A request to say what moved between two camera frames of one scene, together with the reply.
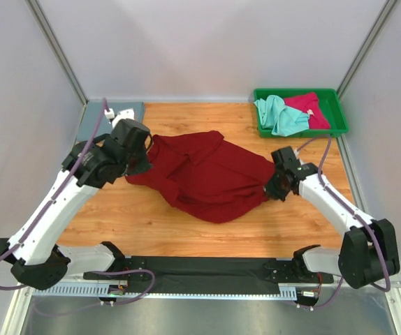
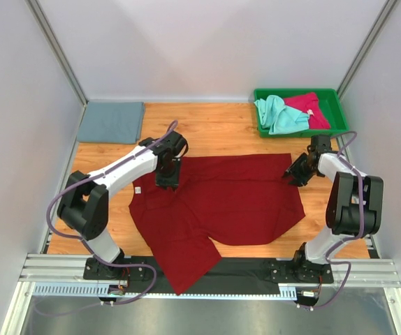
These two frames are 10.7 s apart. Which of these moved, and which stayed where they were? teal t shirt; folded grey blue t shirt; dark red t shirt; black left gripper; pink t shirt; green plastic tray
Moved: dark red t shirt; black left gripper
Stayed: folded grey blue t shirt; teal t shirt; pink t shirt; green plastic tray
